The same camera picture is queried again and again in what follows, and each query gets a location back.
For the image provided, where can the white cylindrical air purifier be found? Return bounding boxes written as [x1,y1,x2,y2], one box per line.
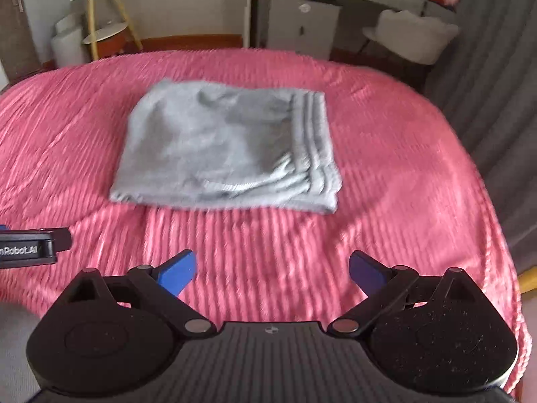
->
[51,13,88,68]

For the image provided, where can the grey drawer cabinet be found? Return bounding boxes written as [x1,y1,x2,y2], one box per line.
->
[266,0,341,60]

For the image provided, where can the grey pants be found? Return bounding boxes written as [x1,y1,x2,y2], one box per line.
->
[109,80,342,214]

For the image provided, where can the wooden tiered side stand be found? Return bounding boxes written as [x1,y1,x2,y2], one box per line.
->
[70,0,144,61]

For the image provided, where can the white tower fan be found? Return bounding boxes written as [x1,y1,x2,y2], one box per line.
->
[242,0,259,48]

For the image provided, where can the pink ribbed bedspread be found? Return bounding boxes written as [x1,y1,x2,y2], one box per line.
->
[1,48,532,390]

